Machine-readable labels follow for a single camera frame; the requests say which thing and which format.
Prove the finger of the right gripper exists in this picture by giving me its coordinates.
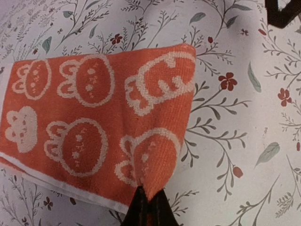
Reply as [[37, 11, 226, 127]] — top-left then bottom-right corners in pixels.
[[265, 0, 301, 29]]

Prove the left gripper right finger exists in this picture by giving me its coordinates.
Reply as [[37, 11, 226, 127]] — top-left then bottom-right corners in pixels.
[[148, 189, 179, 226]]

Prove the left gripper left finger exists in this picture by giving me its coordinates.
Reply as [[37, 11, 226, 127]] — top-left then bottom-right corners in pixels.
[[122, 186, 148, 226]]

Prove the orange rabbit pattern towel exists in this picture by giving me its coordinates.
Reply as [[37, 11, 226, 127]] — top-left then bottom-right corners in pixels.
[[0, 44, 196, 213]]

